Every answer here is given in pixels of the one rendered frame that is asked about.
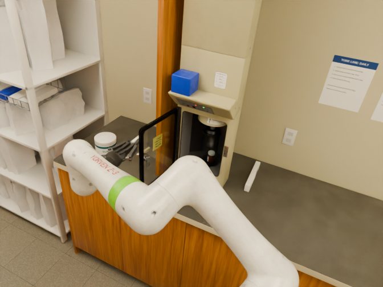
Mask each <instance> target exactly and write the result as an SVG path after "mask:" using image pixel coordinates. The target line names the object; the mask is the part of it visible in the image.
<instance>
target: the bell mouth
mask: <svg viewBox="0 0 383 287"><path fill-rule="evenodd" d="M198 119H199V121H200V122H202V123H203V124H205V125H207V126H213V127H221V126H225V125H227V124H226V123H225V122H222V121H218V120H214V119H212V118H208V117H204V116H201V115H199V116H198Z"/></svg>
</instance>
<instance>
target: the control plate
mask: <svg viewBox="0 0 383 287"><path fill-rule="evenodd" d="M176 99H177V98H176ZM177 101H178V102H179V103H180V105H183V106H187V105H189V106H188V107H190V108H193V107H192V106H194V107H195V108H196V109H198V108H199V109H198V110H201V111H204V112H207V110H208V113H211V114H214V112H213V110H212V109H211V108H209V107H206V106H203V105H198V104H195V103H192V102H188V101H185V100H181V99H177ZM195 105H196V106H195ZM203 107H204V108H203ZM195 108H194V109H195Z"/></svg>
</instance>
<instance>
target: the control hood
mask: <svg viewBox="0 0 383 287"><path fill-rule="evenodd" d="M168 94H169V96H170V97H171V98H172V99H173V101H174V102H175V103H176V104H179V105H180V103H179V102H178V101H177V99H181V100H185V101H188V102H191V103H195V104H198V105H203V106H206V107H209V108H211V109H212V110H213V112H214V115H217V116H221V117H224V118H228V119H231V120H233V119H234V117H235V111H236V108H237V100H235V99H231V98H228V97H224V96H220V95H216V94H213V93H209V92H205V91H200V90H197V91H195V92H194V93H193V94H192V95H190V96H185V95H181V94H178V93H174V92H171V91H169V92H168ZM176 98H177V99H176Z"/></svg>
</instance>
